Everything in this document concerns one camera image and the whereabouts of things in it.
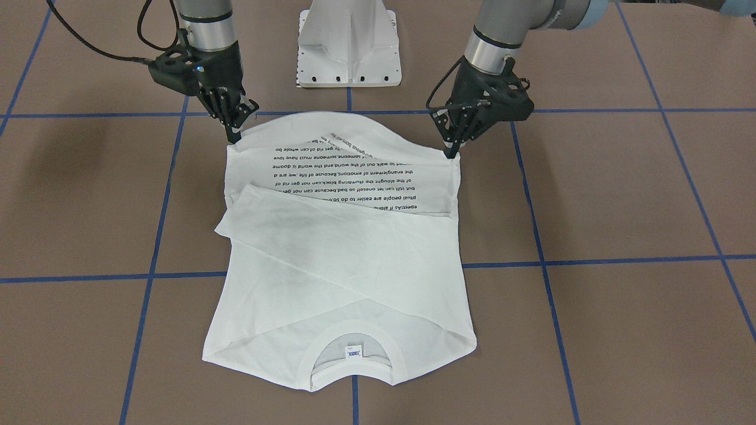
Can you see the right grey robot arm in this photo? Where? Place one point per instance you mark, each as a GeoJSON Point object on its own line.
{"type": "Point", "coordinates": [209, 40]}

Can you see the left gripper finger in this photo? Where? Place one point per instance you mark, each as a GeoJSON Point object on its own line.
{"type": "Point", "coordinates": [469, 123]}
{"type": "Point", "coordinates": [449, 131]}

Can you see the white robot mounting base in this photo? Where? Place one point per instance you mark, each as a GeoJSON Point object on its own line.
{"type": "Point", "coordinates": [348, 44]}

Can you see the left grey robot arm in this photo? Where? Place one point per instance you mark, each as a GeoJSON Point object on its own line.
{"type": "Point", "coordinates": [501, 28]}

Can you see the white long-sleeve printed shirt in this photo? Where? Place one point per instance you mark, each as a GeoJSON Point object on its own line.
{"type": "Point", "coordinates": [344, 255]}

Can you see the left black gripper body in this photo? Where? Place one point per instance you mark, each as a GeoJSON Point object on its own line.
{"type": "Point", "coordinates": [471, 78]}

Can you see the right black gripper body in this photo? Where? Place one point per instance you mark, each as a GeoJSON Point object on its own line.
{"type": "Point", "coordinates": [221, 69]}

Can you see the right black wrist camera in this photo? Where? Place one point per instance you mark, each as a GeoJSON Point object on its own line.
{"type": "Point", "coordinates": [176, 69]}

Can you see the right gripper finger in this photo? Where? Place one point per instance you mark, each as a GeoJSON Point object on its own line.
{"type": "Point", "coordinates": [217, 103]}
{"type": "Point", "coordinates": [238, 117]}

